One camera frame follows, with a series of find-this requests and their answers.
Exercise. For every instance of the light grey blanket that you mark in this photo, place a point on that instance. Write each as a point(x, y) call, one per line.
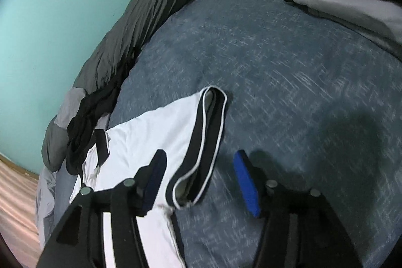
point(47, 202)

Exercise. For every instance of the dark grey rolled duvet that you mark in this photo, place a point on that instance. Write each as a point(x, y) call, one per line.
point(150, 13)

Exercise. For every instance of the light grey garment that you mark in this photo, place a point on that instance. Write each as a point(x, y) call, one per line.
point(102, 122)

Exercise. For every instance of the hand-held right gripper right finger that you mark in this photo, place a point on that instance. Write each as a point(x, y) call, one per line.
point(248, 183)

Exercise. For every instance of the white polo shirt black trim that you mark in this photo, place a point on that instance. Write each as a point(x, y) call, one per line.
point(141, 136)

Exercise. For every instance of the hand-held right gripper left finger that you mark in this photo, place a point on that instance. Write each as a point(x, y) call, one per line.
point(155, 180)

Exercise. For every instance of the grey cloth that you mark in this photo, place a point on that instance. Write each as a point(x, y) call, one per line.
point(70, 108)

